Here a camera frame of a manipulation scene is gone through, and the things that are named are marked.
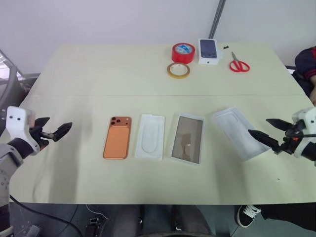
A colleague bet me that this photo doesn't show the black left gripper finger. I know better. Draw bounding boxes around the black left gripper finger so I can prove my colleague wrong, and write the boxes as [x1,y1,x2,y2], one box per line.
[50,121,73,143]
[34,117,51,128]

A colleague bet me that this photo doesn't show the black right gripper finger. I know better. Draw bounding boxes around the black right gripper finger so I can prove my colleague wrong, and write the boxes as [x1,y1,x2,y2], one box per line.
[266,118,294,131]
[247,129,282,155]

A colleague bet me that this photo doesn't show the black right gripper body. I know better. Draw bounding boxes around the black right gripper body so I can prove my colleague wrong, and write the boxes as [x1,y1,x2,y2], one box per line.
[279,120,305,156]

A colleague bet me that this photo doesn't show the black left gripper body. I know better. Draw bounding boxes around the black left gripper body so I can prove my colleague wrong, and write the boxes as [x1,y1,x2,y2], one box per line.
[29,125,55,151]

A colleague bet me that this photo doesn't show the white phone box lid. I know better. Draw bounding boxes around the white phone box lid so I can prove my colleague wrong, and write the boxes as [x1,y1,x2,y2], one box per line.
[213,106,272,162]

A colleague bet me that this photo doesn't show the orange smartphone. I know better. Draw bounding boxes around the orange smartphone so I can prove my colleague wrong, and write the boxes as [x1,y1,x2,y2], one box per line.
[102,116,132,160]

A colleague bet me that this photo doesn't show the white paper insert tray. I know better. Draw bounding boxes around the white paper insert tray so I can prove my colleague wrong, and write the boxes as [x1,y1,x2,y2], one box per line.
[135,113,166,160]

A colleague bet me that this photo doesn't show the white box with dark phone print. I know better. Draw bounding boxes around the white box with dark phone print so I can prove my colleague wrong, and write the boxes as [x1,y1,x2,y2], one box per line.
[197,38,224,66]

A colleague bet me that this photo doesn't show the bystander bare hand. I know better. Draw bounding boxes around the bystander bare hand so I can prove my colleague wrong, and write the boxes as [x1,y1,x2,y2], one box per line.
[309,73,316,105]

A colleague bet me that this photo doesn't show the person in dark jacket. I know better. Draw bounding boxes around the person in dark jacket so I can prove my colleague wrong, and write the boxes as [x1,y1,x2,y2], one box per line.
[294,45,316,97]

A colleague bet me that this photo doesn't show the black and white sneaker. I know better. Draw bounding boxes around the black and white sneaker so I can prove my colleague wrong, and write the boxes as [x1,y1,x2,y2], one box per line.
[237,204,262,228]

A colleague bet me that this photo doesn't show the black trouser leg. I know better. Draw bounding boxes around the black trouser leg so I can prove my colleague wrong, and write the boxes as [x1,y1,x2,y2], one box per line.
[260,204,316,232]

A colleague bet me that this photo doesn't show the grey floor block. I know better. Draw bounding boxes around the grey floor block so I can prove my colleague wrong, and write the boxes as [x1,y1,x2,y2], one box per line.
[23,224,40,237]

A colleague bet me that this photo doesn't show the black floor device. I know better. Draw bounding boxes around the black floor device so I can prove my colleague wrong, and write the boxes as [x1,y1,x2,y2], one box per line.
[84,216,100,237]

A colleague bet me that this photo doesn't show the yellow tape roll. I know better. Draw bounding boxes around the yellow tape roll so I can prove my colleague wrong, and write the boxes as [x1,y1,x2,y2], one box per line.
[166,62,191,80]

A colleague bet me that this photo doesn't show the red tape roll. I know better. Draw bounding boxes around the red tape roll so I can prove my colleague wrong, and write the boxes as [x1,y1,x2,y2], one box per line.
[171,42,196,64]

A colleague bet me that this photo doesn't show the grey metal pole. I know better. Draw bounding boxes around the grey metal pole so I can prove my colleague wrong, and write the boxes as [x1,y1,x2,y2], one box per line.
[208,0,227,39]

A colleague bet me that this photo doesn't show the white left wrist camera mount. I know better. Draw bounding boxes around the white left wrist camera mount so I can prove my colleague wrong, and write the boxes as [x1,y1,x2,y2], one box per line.
[5,106,40,156]

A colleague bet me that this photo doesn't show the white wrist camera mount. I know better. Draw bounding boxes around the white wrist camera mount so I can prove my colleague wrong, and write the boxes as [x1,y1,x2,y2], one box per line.
[292,107,316,158]
[5,106,40,156]

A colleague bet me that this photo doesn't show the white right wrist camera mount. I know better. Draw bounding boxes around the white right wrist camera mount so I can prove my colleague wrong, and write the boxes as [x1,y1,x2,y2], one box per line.
[292,107,316,158]

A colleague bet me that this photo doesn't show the grey metal chair frame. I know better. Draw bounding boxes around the grey metal chair frame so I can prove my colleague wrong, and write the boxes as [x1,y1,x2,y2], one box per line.
[0,48,42,112]

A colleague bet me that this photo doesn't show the red handled scissors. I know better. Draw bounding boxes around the red handled scissors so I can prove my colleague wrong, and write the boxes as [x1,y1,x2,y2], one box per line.
[229,51,251,73]

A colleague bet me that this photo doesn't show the black floor cable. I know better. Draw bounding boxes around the black floor cable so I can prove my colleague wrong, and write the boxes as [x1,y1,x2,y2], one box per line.
[9,194,82,237]

